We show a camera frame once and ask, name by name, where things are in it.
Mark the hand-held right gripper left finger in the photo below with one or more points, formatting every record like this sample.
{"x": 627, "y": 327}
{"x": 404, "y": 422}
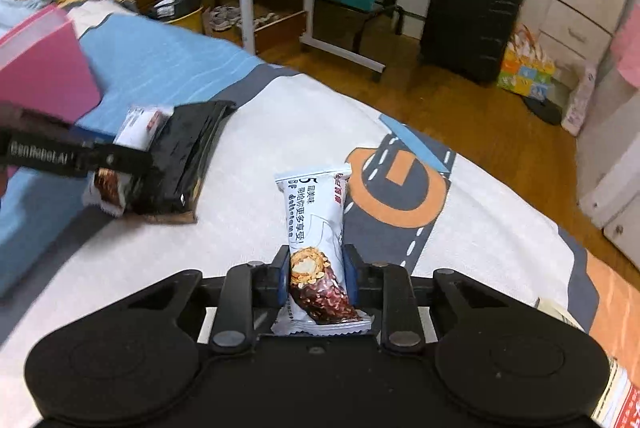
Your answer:
{"x": 283, "y": 277}

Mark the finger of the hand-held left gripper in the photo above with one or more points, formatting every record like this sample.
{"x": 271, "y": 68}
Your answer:
{"x": 120, "y": 162}

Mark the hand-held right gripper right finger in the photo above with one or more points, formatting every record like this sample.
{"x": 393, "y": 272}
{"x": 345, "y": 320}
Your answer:
{"x": 350, "y": 273}

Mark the white chocolate roll snack packet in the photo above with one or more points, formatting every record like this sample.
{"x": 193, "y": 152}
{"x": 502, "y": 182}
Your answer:
{"x": 136, "y": 128}
{"x": 312, "y": 218}

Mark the black snack packet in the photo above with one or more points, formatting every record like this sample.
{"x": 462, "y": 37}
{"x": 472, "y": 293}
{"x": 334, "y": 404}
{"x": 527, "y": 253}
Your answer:
{"x": 185, "y": 148}

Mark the pink cardboard box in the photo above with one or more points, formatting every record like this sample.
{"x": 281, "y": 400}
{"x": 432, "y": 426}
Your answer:
{"x": 40, "y": 68}

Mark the large cream snack bag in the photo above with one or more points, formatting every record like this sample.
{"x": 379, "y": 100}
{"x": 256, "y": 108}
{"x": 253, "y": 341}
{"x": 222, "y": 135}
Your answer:
{"x": 620, "y": 393}

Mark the black bag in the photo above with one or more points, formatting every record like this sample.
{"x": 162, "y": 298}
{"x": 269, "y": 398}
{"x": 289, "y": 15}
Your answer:
{"x": 175, "y": 3}

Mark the pair of grey shoes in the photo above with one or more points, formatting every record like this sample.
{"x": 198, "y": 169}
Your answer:
{"x": 225, "y": 18}

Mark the dark round stand base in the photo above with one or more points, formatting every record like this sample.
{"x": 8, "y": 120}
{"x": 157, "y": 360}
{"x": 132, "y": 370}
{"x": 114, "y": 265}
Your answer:
{"x": 545, "y": 112}

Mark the colourful gift bag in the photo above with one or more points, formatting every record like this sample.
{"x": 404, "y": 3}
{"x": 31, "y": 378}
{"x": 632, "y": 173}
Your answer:
{"x": 525, "y": 68}

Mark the white door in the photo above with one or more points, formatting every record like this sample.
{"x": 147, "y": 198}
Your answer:
{"x": 615, "y": 168}

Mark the pink patterned plastic bag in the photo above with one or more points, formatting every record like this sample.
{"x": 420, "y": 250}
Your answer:
{"x": 580, "y": 103}

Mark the black suitcase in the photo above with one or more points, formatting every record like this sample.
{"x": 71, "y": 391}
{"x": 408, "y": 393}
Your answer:
{"x": 470, "y": 13}

